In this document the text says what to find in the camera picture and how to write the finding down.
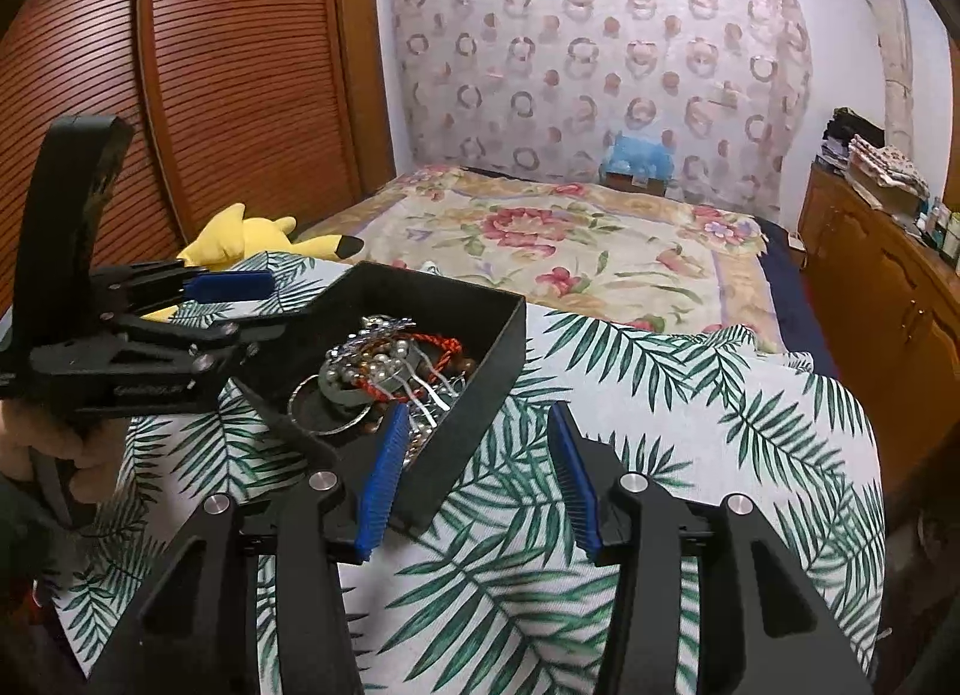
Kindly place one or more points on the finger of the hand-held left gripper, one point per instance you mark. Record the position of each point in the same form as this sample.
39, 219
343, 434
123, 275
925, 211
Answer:
150, 365
232, 286

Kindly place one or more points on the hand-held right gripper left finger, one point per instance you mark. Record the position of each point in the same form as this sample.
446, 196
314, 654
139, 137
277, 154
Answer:
382, 485

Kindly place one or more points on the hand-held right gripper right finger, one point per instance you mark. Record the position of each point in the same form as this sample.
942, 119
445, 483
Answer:
574, 485

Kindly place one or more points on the pale green jade bangle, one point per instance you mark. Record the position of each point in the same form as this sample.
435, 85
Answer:
341, 395

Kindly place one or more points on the black cardboard box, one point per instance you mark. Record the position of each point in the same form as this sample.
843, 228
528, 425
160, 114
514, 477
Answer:
472, 425

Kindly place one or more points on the person's left hand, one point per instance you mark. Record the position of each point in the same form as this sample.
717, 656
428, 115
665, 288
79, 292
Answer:
82, 451

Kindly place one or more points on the yellow plush toy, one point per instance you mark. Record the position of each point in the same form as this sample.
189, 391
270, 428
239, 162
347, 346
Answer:
240, 237

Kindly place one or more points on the green leaf print cloth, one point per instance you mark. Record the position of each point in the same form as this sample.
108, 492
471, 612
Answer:
637, 380

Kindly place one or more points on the wooden slatted wardrobe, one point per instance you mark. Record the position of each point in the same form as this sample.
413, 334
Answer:
225, 65

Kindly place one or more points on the floral blanket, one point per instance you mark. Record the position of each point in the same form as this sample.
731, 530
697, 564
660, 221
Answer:
562, 252

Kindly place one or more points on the dark blue bed sheet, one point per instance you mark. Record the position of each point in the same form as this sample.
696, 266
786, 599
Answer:
795, 290

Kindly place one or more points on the small brown cardboard box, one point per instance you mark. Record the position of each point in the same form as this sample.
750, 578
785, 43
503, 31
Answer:
634, 185

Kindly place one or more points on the blue plush toy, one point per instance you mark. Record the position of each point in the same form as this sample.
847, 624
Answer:
637, 151

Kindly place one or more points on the wooden dresser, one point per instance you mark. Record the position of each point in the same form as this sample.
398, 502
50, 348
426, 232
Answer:
885, 305

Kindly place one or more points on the circle patterned curtain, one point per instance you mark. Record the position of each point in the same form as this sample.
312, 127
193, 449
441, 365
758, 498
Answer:
600, 50

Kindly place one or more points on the dark folded clothes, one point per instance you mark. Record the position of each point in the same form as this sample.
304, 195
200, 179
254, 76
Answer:
844, 132

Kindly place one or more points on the floral folded cloth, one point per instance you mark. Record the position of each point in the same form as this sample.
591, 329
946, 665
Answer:
889, 166

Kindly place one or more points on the group of cosmetic bottles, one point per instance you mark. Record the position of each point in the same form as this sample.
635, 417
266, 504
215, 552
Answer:
945, 226

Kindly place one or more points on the cream tied curtain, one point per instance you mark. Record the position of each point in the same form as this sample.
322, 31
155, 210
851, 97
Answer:
892, 65

